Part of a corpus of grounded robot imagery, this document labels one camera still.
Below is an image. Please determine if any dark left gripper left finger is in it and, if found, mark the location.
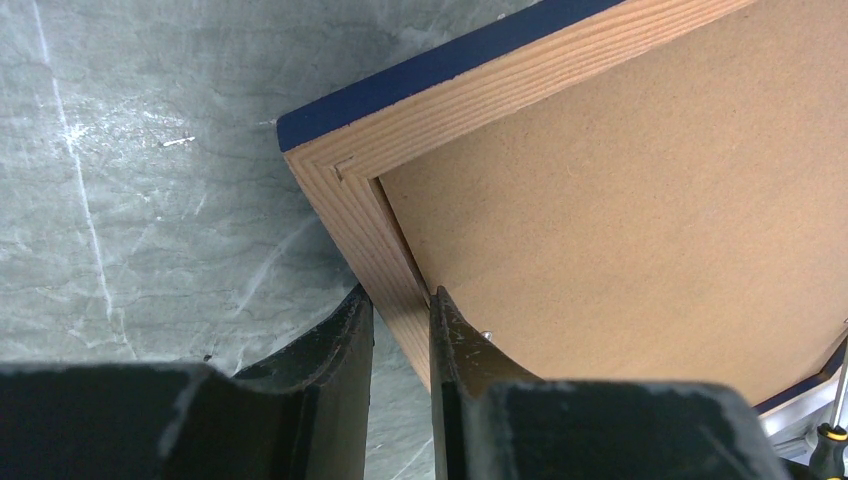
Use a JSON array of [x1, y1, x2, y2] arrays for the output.
[[1, 286, 374, 479]]

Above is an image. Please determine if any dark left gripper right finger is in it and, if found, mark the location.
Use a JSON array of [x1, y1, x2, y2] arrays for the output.
[[429, 288, 789, 479]]

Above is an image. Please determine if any black yellow screwdriver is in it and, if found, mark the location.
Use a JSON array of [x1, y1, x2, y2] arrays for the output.
[[808, 357, 847, 479]]

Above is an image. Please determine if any blue wooden picture frame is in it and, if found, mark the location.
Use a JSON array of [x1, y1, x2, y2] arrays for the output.
[[277, 1, 847, 404]]

